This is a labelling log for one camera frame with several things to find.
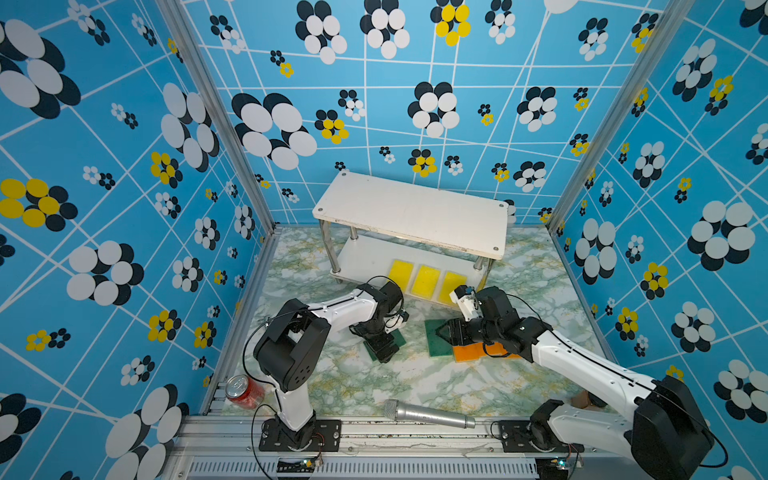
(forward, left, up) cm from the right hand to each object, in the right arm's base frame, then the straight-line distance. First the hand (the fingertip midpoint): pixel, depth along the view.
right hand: (444, 330), depth 81 cm
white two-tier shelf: (+17, +20, +25) cm, 36 cm away
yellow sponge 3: (+19, -4, -4) cm, 20 cm away
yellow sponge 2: (+17, +4, -2) cm, 18 cm away
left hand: (-1, +18, -10) cm, 21 cm away
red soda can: (-16, +50, +1) cm, 52 cm away
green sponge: (+2, +13, -8) cm, 15 cm away
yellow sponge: (+22, +11, -4) cm, 25 cm away
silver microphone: (-19, +9, -7) cm, 22 cm away
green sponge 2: (-1, +1, -8) cm, 8 cm away
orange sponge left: (-2, -8, -9) cm, 13 cm away
